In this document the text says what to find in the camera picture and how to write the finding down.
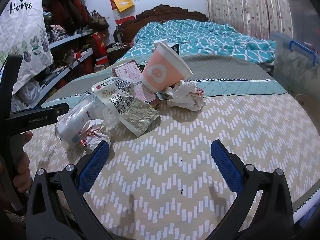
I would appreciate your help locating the red gift box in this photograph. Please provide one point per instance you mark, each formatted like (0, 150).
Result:
(99, 52)

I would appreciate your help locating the carved wooden headboard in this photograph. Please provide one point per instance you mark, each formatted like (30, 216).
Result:
(160, 12)

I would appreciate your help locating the white printed plant cloth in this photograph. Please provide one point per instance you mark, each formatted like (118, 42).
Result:
(22, 35)

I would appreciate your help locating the red and yellow wall calendar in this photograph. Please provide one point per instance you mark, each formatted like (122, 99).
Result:
(122, 2)

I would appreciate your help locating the zigzag patterned bed sheet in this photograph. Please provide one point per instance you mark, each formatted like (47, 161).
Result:
(175, 155)

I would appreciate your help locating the leaf print curtain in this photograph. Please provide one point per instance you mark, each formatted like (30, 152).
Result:
(237, 5)

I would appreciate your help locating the white paper ball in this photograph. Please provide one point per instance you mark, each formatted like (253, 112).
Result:
(96, 136)
(185, 97)

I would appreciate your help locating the pink paper cup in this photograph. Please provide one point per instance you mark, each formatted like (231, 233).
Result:
(160, 67)

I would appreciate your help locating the person's left hand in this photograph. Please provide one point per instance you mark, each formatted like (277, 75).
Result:
(23, 170)

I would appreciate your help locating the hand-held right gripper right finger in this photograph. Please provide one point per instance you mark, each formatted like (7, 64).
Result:
(225, 165)

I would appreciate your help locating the pink printed card box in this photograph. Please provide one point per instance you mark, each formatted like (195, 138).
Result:
(130, 72)

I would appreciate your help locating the brown handbag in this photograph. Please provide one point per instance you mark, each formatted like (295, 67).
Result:
(98, 21)

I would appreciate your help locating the white plastic tissue packet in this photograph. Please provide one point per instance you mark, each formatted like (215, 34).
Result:
(72, 120)

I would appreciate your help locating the clear printed snack wrapper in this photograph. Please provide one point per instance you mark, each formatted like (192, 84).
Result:
(122, 105)

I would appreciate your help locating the grey shelf unit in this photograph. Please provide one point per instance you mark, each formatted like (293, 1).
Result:
(67, 38)

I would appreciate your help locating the clear storage box teal lid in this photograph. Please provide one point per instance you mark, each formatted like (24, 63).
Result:
(307, 10)

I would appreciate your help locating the teal patterned quilt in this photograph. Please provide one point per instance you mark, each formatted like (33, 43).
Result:
(200, 37)

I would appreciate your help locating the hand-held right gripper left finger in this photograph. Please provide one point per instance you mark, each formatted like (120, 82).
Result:
(95, 165)

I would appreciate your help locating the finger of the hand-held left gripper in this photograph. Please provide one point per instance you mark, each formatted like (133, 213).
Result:
(60, 108)

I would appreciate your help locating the dark wooden bedside table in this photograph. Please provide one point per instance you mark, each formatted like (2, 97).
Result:
(118, 51)

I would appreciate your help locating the small black packet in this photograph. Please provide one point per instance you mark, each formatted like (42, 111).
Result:
(175, 48)

